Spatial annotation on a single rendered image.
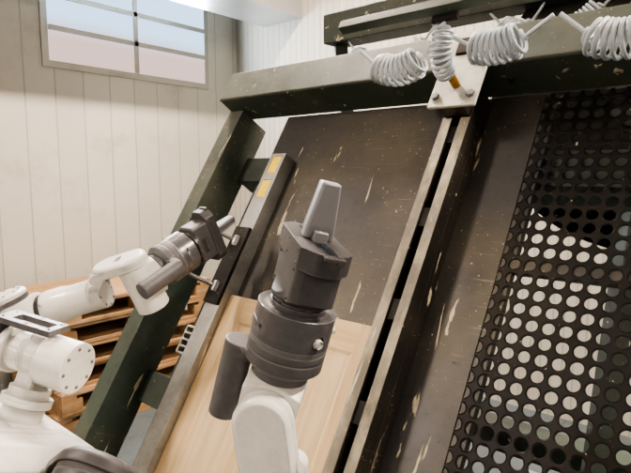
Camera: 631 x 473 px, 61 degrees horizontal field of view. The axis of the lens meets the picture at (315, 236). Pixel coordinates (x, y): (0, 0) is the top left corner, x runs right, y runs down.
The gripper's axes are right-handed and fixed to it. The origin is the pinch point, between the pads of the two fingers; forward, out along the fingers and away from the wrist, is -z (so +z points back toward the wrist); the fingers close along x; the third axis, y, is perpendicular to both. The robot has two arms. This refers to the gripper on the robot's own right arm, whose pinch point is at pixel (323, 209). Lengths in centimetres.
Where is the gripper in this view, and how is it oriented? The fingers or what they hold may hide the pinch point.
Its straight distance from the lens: 56.7
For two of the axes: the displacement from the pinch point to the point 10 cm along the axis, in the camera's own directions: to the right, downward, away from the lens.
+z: -2.5, 9.4, 2.3
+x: -2.5, -2.9, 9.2
